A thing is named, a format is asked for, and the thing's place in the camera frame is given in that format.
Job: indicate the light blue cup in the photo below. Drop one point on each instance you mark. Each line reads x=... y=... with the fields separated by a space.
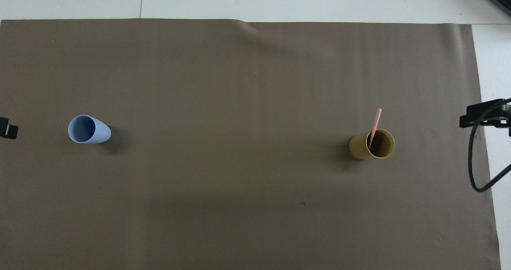
x=102 y=132

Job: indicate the pink chopstick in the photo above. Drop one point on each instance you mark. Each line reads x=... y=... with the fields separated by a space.
x=376 y=122

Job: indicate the mustard yellow cup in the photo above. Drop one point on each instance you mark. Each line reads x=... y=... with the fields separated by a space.
x=358 y=147

